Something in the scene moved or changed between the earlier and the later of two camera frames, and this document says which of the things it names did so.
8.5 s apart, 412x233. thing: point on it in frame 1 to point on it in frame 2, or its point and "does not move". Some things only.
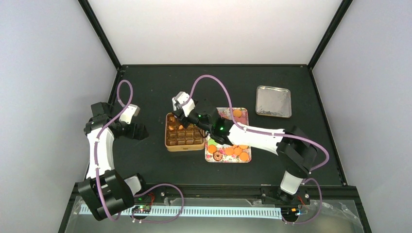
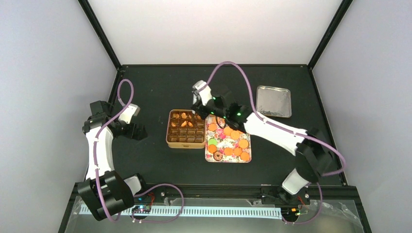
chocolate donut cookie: [217, 156] does not move
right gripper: [184, 123] to [198, 108]
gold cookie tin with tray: [179, 138] does not move
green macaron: [211, 141] does not move
